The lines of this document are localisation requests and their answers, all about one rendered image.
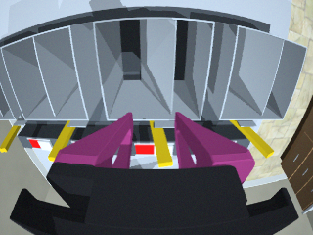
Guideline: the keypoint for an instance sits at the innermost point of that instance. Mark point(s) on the grey box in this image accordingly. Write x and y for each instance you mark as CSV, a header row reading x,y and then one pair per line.
x,y
55,66
251,73
10,111
152,98

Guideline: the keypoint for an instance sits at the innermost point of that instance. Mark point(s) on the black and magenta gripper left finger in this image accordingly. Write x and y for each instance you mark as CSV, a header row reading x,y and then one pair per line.
x,y
98,148

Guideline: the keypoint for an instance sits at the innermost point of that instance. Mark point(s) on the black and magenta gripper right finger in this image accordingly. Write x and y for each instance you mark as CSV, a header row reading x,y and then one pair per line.
x,y
210,149

